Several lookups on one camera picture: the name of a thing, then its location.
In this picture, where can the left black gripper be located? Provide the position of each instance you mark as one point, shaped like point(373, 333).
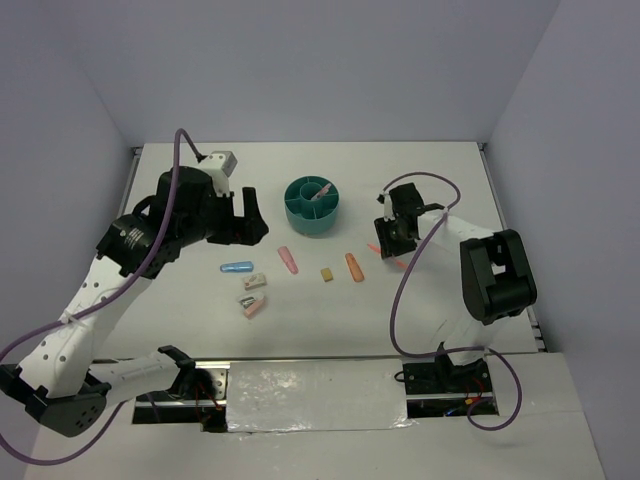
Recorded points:
point(247, 230)

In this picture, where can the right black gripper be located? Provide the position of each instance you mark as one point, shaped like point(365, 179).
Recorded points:
point(387, 245)

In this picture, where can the orange red thin pen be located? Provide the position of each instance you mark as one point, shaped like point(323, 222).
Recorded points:
point(376, 249)

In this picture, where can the red highlighter pen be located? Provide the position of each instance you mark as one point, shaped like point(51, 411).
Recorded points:
point(322, 192)

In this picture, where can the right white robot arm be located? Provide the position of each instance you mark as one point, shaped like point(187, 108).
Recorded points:
point(494, 275)

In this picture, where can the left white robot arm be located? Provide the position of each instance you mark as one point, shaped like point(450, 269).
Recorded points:
point(59, 383)

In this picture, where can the blue translucent stapler case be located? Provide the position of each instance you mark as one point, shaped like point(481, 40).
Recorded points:
point(237, 267)

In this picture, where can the pink translucent case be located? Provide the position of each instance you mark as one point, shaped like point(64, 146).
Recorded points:
point(288, 259)

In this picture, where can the teal round divided organizer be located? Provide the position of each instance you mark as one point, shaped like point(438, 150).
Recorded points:
point(309, 217)

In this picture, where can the yellow eraser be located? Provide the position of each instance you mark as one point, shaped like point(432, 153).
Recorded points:
point(326, 274)

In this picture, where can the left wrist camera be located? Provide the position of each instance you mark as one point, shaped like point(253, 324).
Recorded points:
point(219, 165)

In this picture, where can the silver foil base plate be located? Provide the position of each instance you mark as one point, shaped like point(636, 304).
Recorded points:
point(318, 395)

